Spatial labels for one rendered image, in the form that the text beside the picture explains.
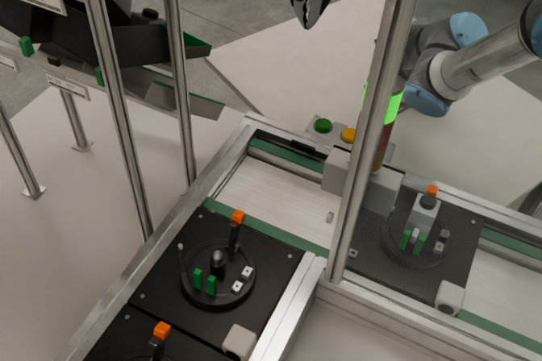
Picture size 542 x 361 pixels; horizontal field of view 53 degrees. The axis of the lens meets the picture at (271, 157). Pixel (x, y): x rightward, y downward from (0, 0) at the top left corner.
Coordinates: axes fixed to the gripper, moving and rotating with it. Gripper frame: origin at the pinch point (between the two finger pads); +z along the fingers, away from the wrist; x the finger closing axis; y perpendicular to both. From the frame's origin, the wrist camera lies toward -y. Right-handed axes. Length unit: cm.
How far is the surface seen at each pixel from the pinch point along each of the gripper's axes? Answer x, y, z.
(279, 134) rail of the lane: 1.6, -5.8, 27.2
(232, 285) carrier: -9, -47, 24
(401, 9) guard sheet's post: -24, -36, -32
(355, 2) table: 10, 73, 37
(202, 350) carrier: -10, -59, 26
